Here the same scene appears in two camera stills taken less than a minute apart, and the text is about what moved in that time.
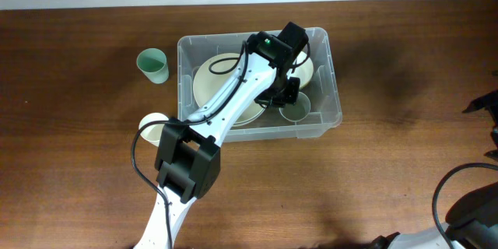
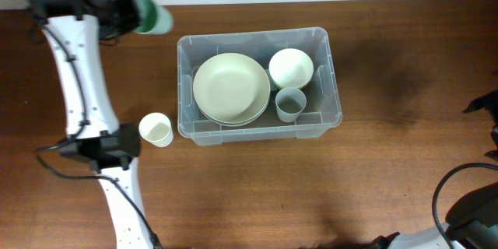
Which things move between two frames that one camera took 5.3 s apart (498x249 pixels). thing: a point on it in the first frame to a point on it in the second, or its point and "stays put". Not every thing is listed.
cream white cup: [152, 133] stays put
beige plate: [213, 75] stays put
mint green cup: [153, 63] to [154, 19]
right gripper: [489, 99] stays put
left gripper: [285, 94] to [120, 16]
